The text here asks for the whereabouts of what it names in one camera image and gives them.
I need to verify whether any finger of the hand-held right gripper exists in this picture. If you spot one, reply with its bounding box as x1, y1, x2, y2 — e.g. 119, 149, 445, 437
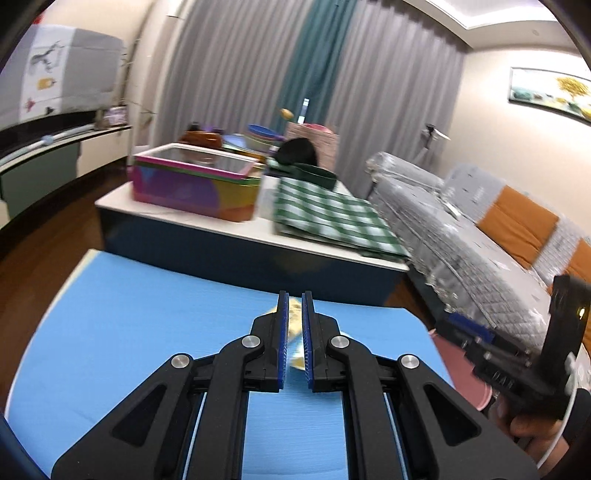
435, 318, 491, 366
445, 311, 533, 361

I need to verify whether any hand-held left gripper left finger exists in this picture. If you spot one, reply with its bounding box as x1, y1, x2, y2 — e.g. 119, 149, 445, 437
51, 291, 291, 480

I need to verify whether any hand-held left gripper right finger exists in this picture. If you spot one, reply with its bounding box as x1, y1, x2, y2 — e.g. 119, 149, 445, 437
301, 291, 541, 480

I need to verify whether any yellow wrapper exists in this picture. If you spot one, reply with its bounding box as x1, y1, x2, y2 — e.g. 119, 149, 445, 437
286, 298, 308, 373

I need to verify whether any pink round plate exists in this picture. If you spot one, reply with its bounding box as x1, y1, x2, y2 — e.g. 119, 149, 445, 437
429, 329, 496, 411

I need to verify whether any person's right forearm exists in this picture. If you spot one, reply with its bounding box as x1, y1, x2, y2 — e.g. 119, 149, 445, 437
538, 388, 591, 480

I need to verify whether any person's right hand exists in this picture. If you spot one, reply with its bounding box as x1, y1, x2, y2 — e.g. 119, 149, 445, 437
491, 400, 570, 465

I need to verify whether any grey quilted sofa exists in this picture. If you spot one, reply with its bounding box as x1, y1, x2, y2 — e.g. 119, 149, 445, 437
365, 151, 591, 371

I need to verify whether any white coffee table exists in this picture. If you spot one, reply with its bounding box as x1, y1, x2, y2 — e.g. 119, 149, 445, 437
95, 179, 413, 308

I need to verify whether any orange cushion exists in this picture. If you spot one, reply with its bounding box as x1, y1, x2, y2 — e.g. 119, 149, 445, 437
475, 185, 571, 271
547, 235, 591, 326

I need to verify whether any green checked cloth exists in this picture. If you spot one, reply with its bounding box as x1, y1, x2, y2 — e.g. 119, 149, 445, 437
272, 177, 413, 262

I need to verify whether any blue foam mat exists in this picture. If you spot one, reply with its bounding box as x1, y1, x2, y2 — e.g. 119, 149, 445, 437
4, 249, 456, 480

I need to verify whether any dark green bowl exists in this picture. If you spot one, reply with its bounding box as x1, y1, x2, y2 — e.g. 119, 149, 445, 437
295, 162, 341, 191

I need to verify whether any colourful tin box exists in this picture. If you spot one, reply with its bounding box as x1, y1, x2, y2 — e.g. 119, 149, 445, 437
131, 143, 264, 223

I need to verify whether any black bag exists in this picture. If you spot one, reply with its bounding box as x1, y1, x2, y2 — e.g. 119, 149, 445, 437
276, 137, 320, 167

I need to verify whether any white floor lamp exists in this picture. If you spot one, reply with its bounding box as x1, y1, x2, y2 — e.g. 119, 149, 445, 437
422, 124, 451, 149

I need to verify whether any stack of pastel bowls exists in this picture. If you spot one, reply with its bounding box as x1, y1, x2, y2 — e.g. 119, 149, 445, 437
247, 124, 284, 153

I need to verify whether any brown teapot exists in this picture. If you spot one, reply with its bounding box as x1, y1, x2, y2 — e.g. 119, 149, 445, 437
179, 122, 225, 148

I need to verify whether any grey curtain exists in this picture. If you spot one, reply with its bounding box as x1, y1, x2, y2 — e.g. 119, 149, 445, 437
323, 0, 465, 186
154, 0, 315, 149

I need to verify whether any teal curtain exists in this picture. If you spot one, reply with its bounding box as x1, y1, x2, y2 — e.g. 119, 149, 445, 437
277, 0, 359, 136

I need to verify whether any television cabinet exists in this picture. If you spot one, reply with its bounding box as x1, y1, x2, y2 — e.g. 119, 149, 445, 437
0, 122, 135, 223

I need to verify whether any grey television cover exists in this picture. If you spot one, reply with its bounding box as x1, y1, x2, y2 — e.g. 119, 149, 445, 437
0, 25, 128, 126

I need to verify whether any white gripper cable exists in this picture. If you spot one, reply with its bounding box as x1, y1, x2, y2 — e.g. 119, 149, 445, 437
537, 387, 579, 468

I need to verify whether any framed wall painting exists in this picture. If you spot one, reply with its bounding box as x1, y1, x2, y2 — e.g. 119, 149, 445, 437
508, 67, 591, 122

